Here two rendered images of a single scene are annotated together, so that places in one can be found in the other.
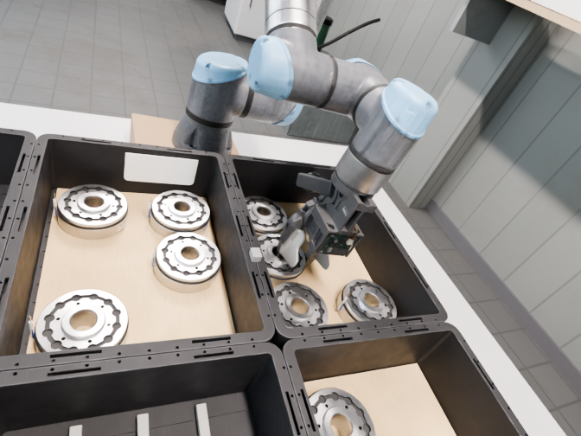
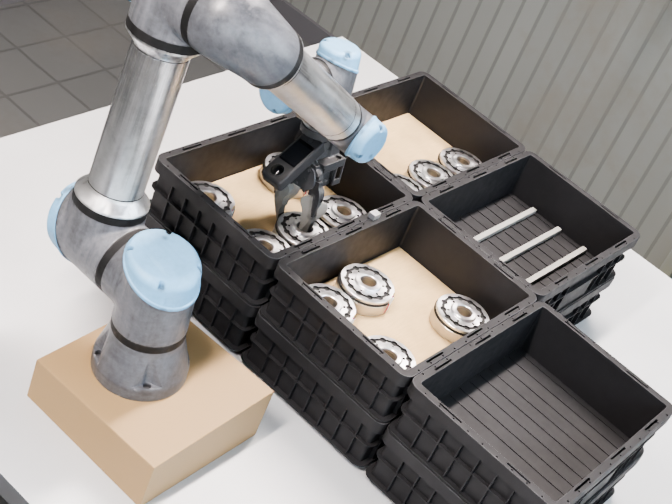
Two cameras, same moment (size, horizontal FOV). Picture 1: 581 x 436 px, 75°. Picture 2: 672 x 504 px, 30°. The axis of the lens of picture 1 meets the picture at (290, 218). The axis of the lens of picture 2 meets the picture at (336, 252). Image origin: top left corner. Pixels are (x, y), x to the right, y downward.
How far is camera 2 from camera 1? 2.26 m
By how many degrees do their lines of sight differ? 88
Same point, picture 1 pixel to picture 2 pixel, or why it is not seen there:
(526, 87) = not seen: outside the picture
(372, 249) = (228, 160)
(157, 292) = (397, 304)
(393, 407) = not seen: hidden behind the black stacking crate
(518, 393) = (184, 100)
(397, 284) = (264, 144)
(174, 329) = (410, 286)
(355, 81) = not seen: hidden behind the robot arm
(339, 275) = (260, 196)
